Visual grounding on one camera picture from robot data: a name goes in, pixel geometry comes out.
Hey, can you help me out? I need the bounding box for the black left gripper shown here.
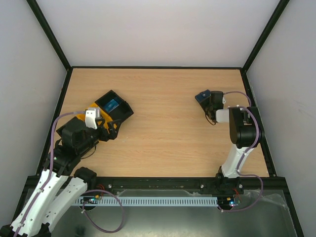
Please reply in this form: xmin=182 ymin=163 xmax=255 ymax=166
xmin=77 ymin=118 xmax=122 ymax=154

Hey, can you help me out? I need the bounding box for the black front mounting rail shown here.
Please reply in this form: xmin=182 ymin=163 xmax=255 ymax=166
xmin=24 ymin=175 xmax=288 ymax=197

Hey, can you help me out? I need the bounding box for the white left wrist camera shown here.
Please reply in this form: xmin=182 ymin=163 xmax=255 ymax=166
xmin=84 ymin=107 xmax=101 ymax=129

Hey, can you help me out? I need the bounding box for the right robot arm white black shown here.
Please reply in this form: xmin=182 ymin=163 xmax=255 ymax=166
xmin=195 ymin=89 xmax=263 ymax=194

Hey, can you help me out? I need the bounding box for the black aluminium frame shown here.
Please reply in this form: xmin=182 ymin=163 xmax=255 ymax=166
xmin=12 ymin=0 xmax=304 ymax=237

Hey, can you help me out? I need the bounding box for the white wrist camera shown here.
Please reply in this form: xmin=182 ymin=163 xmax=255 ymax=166
xmin=215 ymin=109 xmax=229 ymax=123
xmin=84 ymin=107 xmax=101 ymax=129

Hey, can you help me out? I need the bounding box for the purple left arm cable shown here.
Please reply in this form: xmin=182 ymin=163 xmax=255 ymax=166
xmin=12 ymin=111 xmax=124 ymax=237

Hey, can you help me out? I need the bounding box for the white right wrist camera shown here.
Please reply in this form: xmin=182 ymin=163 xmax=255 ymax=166
xmin=215 ymin=109 xmax=229 ymax=123

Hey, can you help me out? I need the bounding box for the blue credit card in bin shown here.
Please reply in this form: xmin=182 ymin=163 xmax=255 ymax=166
xmin=103 ymin=99 xmax=119 ymax=113

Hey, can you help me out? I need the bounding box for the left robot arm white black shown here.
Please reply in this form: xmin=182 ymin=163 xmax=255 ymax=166
xmin=0 ymin=112 xmax=122 ymax=237

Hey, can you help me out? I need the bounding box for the blue leather card holder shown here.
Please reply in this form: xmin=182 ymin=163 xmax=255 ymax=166
xmin=195 ymin=89 xmax=211 ymax=104

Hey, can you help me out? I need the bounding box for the black bin far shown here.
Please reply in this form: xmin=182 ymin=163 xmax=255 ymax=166
xmin=95 ymin=90 xmax=134 ymax=122

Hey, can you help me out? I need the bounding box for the light blue slotted cable duct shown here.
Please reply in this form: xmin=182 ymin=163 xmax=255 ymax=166
xmin=72 ymin=197 xmax=218 ymax=207

